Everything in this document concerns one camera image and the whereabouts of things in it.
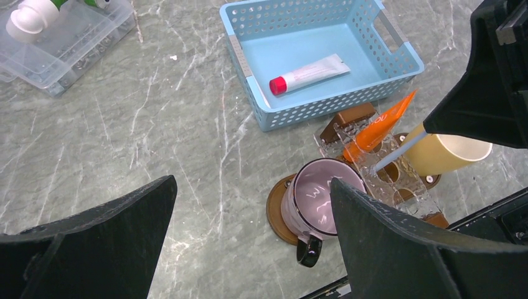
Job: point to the clear plastic storage box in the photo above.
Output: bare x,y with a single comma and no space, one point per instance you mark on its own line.
66,49

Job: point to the brown oval wooden tray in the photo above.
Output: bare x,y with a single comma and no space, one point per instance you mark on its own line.
397,185

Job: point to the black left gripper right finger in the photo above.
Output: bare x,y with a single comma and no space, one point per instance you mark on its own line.
390,254

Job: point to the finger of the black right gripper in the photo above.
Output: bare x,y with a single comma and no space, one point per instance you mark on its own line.
489,103

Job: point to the white toothpaste tube red cap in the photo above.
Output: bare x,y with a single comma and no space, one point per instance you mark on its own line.
323,69

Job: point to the purple grey mug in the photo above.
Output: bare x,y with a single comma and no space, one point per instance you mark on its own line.
306,207

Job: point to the orange toothpaste tube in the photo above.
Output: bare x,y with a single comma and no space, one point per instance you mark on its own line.
372,135

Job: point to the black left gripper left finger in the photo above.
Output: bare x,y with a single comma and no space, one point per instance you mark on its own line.
108,251

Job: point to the light blue plastic basket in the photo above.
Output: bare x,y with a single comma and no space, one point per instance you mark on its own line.
302,59

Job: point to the yellow mug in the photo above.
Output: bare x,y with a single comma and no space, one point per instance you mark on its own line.
436,154

